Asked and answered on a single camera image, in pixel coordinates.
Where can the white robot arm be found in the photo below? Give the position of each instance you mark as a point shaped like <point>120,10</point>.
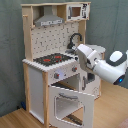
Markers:
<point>112,70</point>

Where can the wooden toy kitchen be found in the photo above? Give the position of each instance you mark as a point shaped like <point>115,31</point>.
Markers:
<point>46,40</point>

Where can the red right stove knob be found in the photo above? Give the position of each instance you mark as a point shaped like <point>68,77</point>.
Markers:
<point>74,69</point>

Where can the red stove knob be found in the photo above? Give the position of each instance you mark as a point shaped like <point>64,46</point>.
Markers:
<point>74,69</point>
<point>56,76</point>

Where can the red left stove knob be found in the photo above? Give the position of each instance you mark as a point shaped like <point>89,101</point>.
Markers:
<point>56,76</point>

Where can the black toy stovetop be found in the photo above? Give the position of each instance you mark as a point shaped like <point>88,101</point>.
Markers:
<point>52,59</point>

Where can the black toy faucet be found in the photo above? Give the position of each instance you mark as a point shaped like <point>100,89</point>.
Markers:
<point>71,44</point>

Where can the grey ice dispenser panel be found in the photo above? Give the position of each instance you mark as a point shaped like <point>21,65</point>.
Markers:
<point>90,77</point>

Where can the white oven door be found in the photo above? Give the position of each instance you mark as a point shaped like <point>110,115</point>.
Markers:
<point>63,102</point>

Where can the grey range hood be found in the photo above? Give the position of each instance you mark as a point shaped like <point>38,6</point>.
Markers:
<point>48,18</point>

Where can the white toy microwave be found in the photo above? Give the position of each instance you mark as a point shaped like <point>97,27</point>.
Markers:
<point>78,11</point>

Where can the grey cabinet door handle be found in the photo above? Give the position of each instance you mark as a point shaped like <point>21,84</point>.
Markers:
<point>84,83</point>

